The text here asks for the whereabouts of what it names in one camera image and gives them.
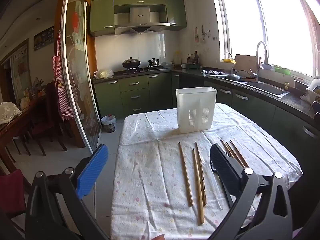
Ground white lace cloth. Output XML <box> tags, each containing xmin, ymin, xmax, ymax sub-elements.
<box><xmin>0</xmin><ymin>102</ymin><xmax>23</xmax><ymax>125</ymax></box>

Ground steel kitchen sink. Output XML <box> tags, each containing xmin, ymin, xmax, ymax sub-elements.
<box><xmin>211</xmin><ymin>73</ymin><xmax>290</xmax><ymax>98</ymax></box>

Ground green wall cabinets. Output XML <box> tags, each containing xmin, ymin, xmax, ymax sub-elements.
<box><xmin>89</xmin><ymin>0</ymin><xmax>188</xmax><ymax>37</ymax></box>

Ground small steel faucet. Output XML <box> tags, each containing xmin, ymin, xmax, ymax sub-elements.
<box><xmin>223</xmin><ymin>52</ymin><xmax>236</xmax><ymax>73</ymax></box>

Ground dark wok with wooden handle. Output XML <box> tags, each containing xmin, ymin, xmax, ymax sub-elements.
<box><xmin>225</xmin><ymin>70</ymin><xmax>258</xmax><ymax>83</ymax></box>

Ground row of condiment bottles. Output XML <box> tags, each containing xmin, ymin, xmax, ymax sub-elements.
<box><xmin>186</xmin><ymin>51</ymin><xmax>200</xmax><ymax>65</ymax></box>

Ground kitchen window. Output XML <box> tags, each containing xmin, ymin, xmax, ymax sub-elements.
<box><xmin>211</xmin><ymin>0</ymin><xmax>320</xmax><ymax>79</ymax></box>

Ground red cushioned chair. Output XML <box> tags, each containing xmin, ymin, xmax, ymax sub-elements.
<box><xmin>0</xmin><ymin>169</ymin><xmax>28</xmax><ymax>220</ymax></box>

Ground white plastic bag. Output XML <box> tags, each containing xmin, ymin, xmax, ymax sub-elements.
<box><xmin>94</xmin><ymin>69</ymin><xmax>114</xmax><ymax>79</ymax></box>

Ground dark wooden chair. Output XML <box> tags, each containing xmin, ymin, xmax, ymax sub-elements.
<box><xmin>25</xmin><ymin>80</ymin><xmax>68</xmax><ymax>157</ymax></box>

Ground dish rack with plates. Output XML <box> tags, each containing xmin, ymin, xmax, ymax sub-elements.
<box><xmin>294</xmin><ymin>75</ymin><xmax>320</xmax><ymax>105</ymax></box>

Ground small bin with bag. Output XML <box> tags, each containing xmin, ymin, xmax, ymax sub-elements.
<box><xmin>101</xmin><ymin>115</ymin><xmax>117</xmax><ymax>133</ymax></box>

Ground red checked apron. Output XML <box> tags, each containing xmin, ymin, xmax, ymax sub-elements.
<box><xmin>52</xmin><ymin>31</ymin><xmax>75</xmax><ymax>122</ymax></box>

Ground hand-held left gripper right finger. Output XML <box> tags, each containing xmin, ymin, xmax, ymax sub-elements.
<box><xmin>209</xmin><ymin>144</ymin><xmax>292</xmax><ymax>240</ymax></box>

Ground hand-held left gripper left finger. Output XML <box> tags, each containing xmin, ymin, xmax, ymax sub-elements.
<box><xmin>25</xmin><ymin>144</ymin><xmax>109</xmax><ymax>240</ymax></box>

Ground wall poster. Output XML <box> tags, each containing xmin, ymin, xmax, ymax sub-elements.
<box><xmin>33</xmin><ymin>26</ymin><xmax>55</xmax><ymax>52</ymax></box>

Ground wooden cutting board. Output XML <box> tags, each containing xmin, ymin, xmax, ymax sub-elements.
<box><xmin>234</xmin><ymin>54</ymin><xmax>262</xmax><ymax>72</ymax></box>

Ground sliding glass door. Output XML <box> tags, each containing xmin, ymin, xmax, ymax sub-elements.
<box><xmin>61</xmin><ymin>0</ymin><xmax>102</xmax><ymax>153</ymax></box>

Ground black lidded wok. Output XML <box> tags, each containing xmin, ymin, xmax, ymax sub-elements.
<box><xmin>122</xmin><ymin>57</ymin><xmax>141</xmax><ymax>70</ymax></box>

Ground gas stove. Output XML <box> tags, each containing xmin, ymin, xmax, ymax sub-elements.
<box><xmin>124</xmin><ymin>66</ymin><xmax>168</xmax><ymax>73</ymax></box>

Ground white plastic utensil holder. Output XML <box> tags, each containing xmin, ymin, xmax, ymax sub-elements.
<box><xmin>176</xmin><ymin>87</ymin><xmax>217</xmax><ymax>134</ymax></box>

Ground yellow basket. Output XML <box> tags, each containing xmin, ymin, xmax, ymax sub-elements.
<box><xmin>222</xmin><ymin>52</ymin><xmax>236</xmax><ymax>64</ymax></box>

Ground clear plastic spoon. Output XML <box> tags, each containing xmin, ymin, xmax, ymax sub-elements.
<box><xmin>200</xmin><ymin>150</ymin><xmax>223</xmax><ymax>211</ymax></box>

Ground green plastic container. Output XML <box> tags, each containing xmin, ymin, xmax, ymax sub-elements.
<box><xmin>274</xmin><ymin>65</ymin><xmax>292</xmax><ymax>75</ymax></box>

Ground steel range hood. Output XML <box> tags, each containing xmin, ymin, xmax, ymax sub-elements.
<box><xmin>114</xmin><ymin>6</ymin><xmax>170</xmax><ymax>35</ymax></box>

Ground white floral tablecloth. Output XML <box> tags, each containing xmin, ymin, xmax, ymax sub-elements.
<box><xmin>111</xmin><ymin>103</ymin><xmax>304</xmax><ymax>240</ymax></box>

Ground tall steel faucet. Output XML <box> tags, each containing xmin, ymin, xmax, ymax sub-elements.
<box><xmin>255</xmin><ymin>41</ymin><xmax>269</xmax><ymax>77</ymax></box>

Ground wooden dining table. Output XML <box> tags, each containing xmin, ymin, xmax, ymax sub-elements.
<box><xmin>0</xmin><ymin>94</ymin><xmax>48</xmax><ymax>173</ymax></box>

